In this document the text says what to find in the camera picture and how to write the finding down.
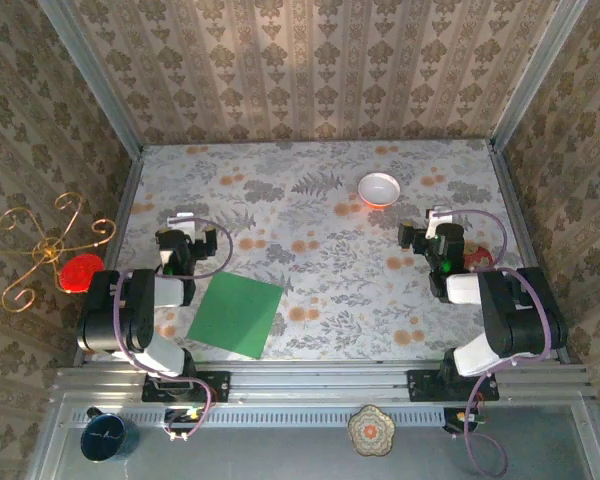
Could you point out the green paper sheet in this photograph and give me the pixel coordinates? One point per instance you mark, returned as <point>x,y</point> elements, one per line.
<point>235,315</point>

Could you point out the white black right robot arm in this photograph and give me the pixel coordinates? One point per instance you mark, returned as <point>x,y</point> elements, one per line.
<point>520,320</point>

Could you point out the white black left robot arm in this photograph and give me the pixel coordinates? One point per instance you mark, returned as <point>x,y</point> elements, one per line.
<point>100,310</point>

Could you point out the red patterned bowl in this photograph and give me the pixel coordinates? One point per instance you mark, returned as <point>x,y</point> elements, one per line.
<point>480,257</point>

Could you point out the white orange bowl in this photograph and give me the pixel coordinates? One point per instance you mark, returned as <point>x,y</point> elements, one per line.
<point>378,187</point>

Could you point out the red plastic goblet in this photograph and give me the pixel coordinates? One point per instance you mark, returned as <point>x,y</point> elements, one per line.
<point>80,275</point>

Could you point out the floral patterned table cover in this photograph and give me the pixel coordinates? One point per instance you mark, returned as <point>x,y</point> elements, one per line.
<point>330,325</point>

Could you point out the small black connector board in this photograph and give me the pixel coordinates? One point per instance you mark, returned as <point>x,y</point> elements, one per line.
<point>180,416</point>
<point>452,417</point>

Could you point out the patterned flower-shaped dish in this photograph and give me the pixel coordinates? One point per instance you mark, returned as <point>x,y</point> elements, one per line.
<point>371,431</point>

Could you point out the dark blue mug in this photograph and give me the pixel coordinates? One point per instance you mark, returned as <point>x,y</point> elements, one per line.
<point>102,437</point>

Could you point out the grey metal shelf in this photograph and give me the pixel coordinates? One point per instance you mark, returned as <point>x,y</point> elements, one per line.
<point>280,455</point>

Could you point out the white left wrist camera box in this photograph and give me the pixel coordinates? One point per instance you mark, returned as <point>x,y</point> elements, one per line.
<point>182,223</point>

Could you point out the aluminium side rail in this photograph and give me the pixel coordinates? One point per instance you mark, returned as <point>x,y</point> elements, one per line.
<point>126,200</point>
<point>511,200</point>

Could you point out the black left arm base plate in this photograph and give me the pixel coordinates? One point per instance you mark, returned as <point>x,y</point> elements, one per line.
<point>215,387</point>

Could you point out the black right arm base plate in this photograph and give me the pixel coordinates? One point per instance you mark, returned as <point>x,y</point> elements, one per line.
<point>422,387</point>

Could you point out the aluminium corner post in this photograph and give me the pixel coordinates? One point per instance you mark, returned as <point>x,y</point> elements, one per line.
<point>530,80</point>
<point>95,85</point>

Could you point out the aluminium frame rail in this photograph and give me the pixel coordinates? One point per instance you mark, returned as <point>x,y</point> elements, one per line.
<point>320,385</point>

